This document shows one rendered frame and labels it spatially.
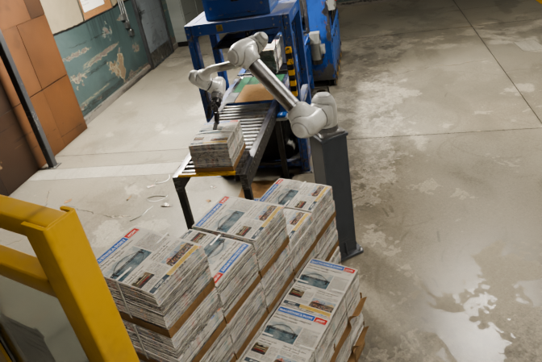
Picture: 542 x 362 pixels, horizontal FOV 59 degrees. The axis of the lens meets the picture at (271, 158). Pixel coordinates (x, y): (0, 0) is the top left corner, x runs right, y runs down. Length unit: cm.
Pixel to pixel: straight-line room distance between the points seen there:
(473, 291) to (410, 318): 47
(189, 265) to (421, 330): 175
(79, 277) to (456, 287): 267
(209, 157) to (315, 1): 367
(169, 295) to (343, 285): 109
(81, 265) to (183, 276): 67
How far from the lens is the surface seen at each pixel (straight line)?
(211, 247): 223
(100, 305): 131
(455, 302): 336
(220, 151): 325
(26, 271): 143
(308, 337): 238
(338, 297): 254
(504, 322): 330
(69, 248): 120
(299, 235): 262
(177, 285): 182
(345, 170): 329
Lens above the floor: 239
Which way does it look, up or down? 28 degrees down
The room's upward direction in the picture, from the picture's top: 10 degrees counter-clockwise
